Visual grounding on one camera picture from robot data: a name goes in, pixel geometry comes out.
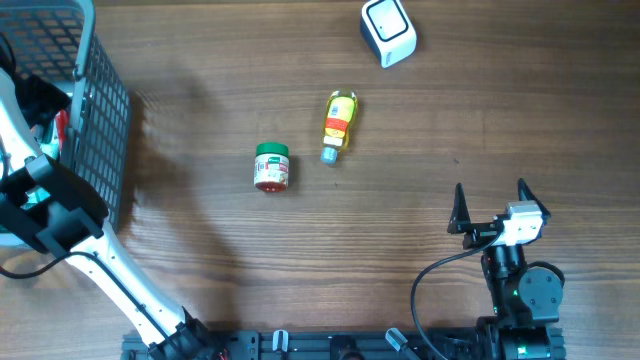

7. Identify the green lid spice jar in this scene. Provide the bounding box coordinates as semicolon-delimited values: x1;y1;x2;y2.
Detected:
254;142;290;193

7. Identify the right black camera cable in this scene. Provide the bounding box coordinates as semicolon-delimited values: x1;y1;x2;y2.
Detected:
410;230;504;360

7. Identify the red slim stick packet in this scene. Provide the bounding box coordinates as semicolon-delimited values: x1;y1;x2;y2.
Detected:
54;110;70;149

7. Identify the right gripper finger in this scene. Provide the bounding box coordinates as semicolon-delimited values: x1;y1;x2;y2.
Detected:
447;183;471;234
517;178;551;219

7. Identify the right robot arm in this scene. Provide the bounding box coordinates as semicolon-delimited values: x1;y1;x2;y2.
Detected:
448;179;567;360

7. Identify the yellow liquid bottle grey cap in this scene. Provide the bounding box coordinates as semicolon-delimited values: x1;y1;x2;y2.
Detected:
320;89;358;165

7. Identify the white barcode scanner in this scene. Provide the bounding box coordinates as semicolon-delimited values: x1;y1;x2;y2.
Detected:
360;0;417;68

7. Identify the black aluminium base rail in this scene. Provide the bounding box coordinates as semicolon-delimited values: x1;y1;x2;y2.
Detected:
121;327;567;360

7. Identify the grey plastic mesh basket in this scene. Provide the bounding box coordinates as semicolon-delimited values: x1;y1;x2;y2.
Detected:
1;1;131;249

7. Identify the left black camera cable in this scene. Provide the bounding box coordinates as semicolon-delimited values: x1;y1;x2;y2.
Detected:
0;252;71;280

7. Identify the black camera cable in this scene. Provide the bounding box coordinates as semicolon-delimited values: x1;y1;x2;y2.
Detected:
0;252;71;280
410;230;504;360

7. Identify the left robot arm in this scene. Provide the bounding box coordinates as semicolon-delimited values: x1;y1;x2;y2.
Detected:
1;43;214;359

